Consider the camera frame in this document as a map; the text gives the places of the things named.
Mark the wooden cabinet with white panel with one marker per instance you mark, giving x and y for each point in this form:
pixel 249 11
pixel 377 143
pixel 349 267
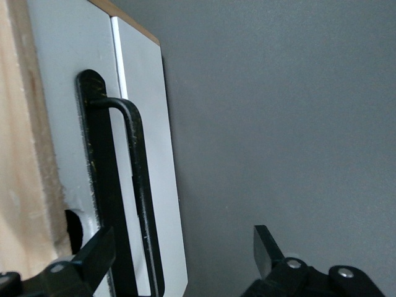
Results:
pixel 18 123

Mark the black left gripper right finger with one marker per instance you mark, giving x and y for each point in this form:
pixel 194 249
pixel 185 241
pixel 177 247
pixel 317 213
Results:
pixel 269 256

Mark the wooden drawer with white front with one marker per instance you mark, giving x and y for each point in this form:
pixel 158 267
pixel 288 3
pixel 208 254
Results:
pixel 62 62

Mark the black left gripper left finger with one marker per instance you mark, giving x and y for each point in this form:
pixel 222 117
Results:
pixel 92 260

